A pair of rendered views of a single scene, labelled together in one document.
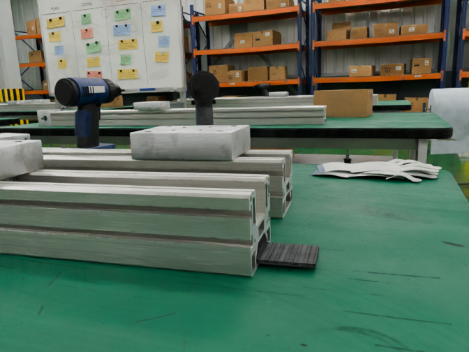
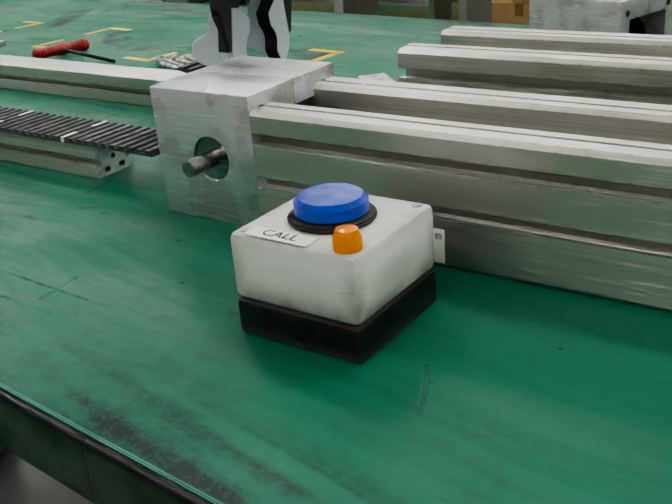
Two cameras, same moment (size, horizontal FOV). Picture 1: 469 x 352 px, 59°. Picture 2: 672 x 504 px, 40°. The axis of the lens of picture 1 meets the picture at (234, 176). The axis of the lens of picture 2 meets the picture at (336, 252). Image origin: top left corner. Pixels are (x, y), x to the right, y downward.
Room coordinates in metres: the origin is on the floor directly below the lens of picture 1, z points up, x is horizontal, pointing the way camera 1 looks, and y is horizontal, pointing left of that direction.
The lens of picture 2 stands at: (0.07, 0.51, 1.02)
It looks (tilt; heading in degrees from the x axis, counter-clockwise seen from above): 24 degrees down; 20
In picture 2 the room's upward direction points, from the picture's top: 5 degrees counter-clockwise
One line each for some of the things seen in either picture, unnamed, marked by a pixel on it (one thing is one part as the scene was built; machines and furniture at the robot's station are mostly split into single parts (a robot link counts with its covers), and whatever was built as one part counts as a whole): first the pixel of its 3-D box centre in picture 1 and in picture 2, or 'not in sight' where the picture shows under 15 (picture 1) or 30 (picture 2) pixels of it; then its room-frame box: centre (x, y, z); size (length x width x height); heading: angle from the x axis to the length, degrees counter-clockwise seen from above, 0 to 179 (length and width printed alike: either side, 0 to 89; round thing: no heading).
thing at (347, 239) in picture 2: not in sight; (346, 236); (0.46, 0.64, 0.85); 0.02 x 0.02 x 0.01
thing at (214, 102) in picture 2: not in sight; (239, 142); (0.65, 0.79, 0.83); 0.12 x 0.09 x 0.10; 164
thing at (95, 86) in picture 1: (100, 126); not in sight; (0.97, 0.31, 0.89); 0.20 x 0.08 x 0.22; 156
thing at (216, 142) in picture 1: (193, 149); not in sight; (0.65, 0.06, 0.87); 0.16 x 0.11 x 0.07; 74
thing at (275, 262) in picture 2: not in sight; (345, 259); (0.50, 0.66, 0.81); 0.10 x 0.08 x 0.06; 164
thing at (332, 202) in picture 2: not in sight; (331, 210); (0.49, 0.66, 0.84); 0.04 x 0.04 x 0.02
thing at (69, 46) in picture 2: not in sight; (85, 54); (1.12, 1.22, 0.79); 0.16 x 0.08 x 0.02; 60
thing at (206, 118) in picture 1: (204, 125); not in sight; (0.89, 0.06, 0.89); 0.20 x 0.08 x 0.22; 5
